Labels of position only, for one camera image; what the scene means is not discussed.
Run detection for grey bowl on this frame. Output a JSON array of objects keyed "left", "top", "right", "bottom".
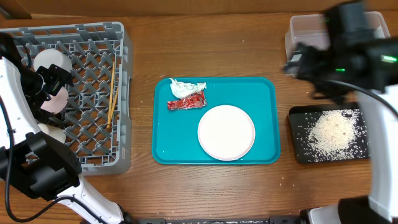
[{"left": 33, "top": 49, "right": 72, "bottom": 72}]

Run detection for pink bowl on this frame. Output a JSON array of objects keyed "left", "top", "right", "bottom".
[{"left": 40, "top": 87, "right": 68, "bottom": 114}]

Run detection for cream white cup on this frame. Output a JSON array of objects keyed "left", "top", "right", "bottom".
[{"left": 38, "top": 123, "right": 66, "bottom": 143}]

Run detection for wooden chopstick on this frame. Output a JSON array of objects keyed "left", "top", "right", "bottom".
[
  {"left": 106, "top": 61, "right": 116, "bottom": 128},
  {"left": 107, "top": 86, "right": 119, "bottom": 128}
]

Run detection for red snack wrapper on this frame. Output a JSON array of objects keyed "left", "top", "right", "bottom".
[{"left": 167, "top": 91, "right": 207, "bottom": 110}]

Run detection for large white plate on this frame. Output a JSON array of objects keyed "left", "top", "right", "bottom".
[{"left": 197, "top": 105, "right": 256, "bottom": 161}]

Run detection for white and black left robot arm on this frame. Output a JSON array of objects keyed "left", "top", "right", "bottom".
[{"left": 1, "top": 32, "right": 134, "bottom": 223}]

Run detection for clear plastic bin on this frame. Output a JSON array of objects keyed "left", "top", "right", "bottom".
[{"left": 285, "top": 4, "right": 390, "bottom": 62}]

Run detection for grey plastic dish rack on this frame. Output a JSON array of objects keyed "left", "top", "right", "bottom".
[{"left": 3, "top": 22, "right": 132, "bottom": 175}]

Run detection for pile of rice grains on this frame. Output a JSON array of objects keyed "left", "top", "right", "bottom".
[{"left": 292, "top": 108, "right": 371, "bottom": 162}]

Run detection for black rectangular tray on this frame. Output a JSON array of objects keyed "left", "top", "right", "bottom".
[{"left": 288, "top": 102, "right": 374, "bottom": 165}]

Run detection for crumpled white napkin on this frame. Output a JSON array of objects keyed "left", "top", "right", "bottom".
[{"left": 170, "top": 78, "right": 206, "bottom": 99}]

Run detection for teal serving tray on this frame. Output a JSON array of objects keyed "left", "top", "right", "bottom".
[{"left": 152, "top": 77, "right": 281, "bottom": 166}]

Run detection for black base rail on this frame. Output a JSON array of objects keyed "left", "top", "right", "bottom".
[{"left": 136, "top": 215, "right": 301, "bottom": 224}]

